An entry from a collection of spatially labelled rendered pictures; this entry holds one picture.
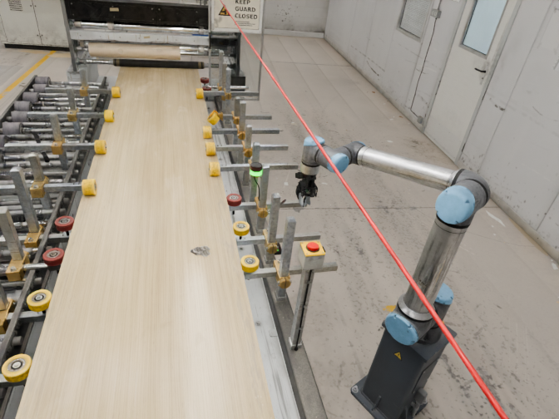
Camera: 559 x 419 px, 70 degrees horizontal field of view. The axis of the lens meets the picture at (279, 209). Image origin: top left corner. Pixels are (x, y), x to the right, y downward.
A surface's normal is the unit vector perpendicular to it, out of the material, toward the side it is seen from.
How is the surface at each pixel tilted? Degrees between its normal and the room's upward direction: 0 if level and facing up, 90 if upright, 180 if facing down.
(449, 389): 0
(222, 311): 0
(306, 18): 90
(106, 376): 0
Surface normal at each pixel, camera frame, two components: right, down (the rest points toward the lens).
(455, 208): -0.72, 0.21
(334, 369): 0.10, -0.82
